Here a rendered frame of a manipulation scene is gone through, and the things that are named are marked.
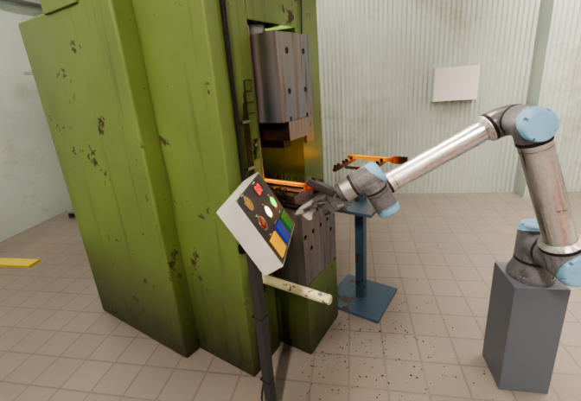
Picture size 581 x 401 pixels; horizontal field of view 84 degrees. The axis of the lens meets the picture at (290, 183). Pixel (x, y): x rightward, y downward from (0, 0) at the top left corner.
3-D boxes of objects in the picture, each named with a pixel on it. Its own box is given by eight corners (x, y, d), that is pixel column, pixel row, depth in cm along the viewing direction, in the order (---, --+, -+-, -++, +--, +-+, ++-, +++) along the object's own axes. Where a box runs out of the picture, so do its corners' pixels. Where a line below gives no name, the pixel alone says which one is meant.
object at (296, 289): (333, 302, 145) (333, 291, 144) (328, 308, 141) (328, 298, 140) (256, 276, 169) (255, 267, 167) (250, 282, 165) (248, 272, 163)
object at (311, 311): (338, 315, 221) (335, 255, 207) (311, 355, 191) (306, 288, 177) (271, 292, 251) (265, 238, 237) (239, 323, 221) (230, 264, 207)
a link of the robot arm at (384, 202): (396, 200, 133) (381, 176, 130) (405, 211, 122) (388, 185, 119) (376, 212, 135) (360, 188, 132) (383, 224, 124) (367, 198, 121)
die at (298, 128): (309, 134, 175) (309, 116, 172) (290, 141, 159) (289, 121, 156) (249, 132, 197) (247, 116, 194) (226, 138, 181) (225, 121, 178)
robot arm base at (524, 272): (541, 264, 160) (545, 246, 157) (565, 288, 142) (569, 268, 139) (499, 263, 163) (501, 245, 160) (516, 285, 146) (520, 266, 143)
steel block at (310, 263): (335, 254, 207) (334, 188, 194) (306, 287, 177) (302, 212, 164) (265, 238, 237) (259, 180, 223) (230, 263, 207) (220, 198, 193)
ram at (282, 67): (321, 112, 182) (317, 35, 170) (283, 123, 152) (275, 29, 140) (261, 113, 205) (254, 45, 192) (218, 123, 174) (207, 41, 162)
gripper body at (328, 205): (322, 220, 127) (348, 205, 124) (310, 202, 125) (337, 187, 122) (322, 213, 134) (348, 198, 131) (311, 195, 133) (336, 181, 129)
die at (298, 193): (313, 195, 185) (312, 181, 183) (295, 208, 169) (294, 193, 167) (256, 187, 208) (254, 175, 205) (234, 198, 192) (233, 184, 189)
